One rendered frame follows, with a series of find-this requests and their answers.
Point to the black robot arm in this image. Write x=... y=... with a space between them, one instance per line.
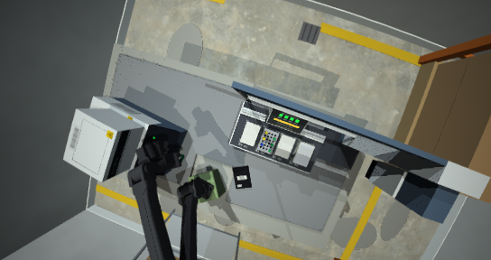
x=145 y=192

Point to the white benchtop lab instrument with lid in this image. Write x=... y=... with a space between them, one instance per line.
x=103 y=138

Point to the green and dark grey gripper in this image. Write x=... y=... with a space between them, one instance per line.
x=176 y=163

